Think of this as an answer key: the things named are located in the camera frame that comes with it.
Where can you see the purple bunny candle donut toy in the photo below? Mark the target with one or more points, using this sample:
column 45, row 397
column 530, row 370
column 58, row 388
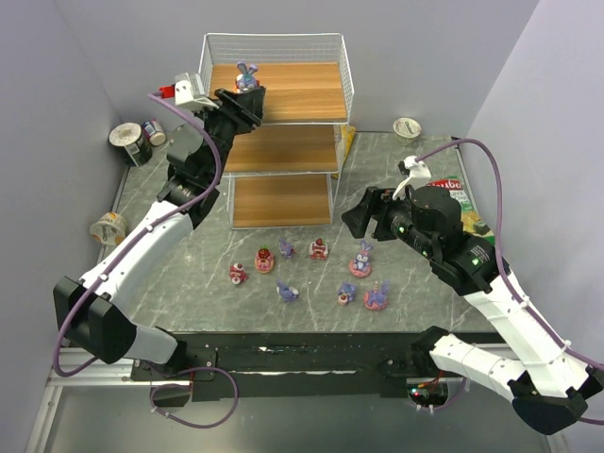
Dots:
column 377, row 297

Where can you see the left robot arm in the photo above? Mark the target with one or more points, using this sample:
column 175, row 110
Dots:
column 91, row 310

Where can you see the purple bunny on pink donut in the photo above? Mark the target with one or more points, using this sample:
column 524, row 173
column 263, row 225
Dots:
column 360, row 266

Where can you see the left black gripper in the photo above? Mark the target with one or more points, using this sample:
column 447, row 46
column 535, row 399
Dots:
column 237, row 109

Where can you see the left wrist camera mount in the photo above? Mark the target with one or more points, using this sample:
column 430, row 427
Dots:
column 188, row 93

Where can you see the blue white small can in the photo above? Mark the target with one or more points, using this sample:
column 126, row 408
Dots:
column 153, row 132

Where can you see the white wire wooden shelf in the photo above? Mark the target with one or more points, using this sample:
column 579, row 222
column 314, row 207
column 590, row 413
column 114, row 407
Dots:
column 281, row 175

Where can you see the yellow snack packet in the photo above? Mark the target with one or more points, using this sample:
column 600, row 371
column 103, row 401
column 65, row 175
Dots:
column 347, row 141

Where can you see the tipped paper cup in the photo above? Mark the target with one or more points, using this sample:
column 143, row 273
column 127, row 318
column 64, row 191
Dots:
column 110, row 229

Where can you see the pink bear strawberry donut toy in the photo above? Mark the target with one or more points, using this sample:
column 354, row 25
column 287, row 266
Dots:
column 264, row 260

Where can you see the green chips bag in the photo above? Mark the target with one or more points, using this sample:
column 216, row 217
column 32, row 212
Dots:
column 472, row 222

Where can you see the strawberry cake slice toy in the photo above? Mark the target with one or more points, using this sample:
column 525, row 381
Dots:
column 318, row 249

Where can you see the small purple bunny cupcake toy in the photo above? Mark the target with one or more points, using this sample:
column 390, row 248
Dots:
column 346, row 293

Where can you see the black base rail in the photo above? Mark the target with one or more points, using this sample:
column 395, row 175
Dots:
column 272, row 364

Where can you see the pink bear roll cake toy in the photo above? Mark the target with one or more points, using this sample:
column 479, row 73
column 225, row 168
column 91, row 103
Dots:
column 237, row 273

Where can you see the dark paper cup white lid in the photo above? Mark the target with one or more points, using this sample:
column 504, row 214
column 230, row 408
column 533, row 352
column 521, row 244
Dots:
column 132, row 146

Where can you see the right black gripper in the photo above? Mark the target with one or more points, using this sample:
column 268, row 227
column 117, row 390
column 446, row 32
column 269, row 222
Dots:
column 374, row 212

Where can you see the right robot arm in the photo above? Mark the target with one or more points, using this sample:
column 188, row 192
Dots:
column 547, row 387

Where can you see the white yogurt cup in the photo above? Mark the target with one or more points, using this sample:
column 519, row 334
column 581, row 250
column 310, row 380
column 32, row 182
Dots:
column 406, row 129

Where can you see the purple bunny red bow toy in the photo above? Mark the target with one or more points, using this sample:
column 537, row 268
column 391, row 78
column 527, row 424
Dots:
column 286, row 249

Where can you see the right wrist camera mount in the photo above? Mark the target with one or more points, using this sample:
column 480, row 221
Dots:
column 415, row 173

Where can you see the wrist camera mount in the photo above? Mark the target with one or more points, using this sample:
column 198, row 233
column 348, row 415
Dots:
column 415, row 173
column 188, row 93

